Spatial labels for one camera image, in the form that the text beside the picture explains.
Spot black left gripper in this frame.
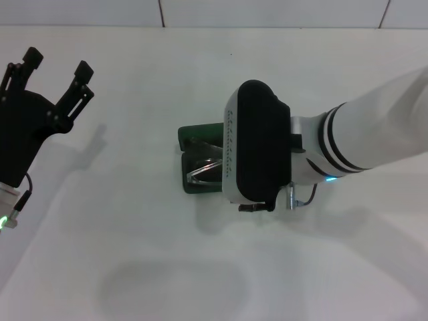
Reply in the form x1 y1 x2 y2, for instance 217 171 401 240
0 47 96 188

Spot silver wrist connector post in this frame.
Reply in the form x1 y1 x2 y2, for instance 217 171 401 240
5 209 21 230
287 182 301 211

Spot clear white glasses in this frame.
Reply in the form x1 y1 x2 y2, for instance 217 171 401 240
187 136 228 187

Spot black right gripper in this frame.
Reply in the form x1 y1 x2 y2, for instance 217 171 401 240
237 187 278 213

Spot silver left wrist connector post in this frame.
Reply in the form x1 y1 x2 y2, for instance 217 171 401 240
5 209 21 230

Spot silver right wrist connector post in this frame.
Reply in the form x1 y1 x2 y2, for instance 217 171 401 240
287 182 301 211

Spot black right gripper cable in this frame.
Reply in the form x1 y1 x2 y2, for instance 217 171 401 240
298 183 318 207

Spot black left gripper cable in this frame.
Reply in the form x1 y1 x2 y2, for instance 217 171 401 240
13 173 34 213

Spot green glasses case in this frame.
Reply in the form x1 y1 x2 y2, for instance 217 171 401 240
177 122 231 195

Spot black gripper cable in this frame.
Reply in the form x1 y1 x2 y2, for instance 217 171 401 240
13 173 34 213
298 183 318 207

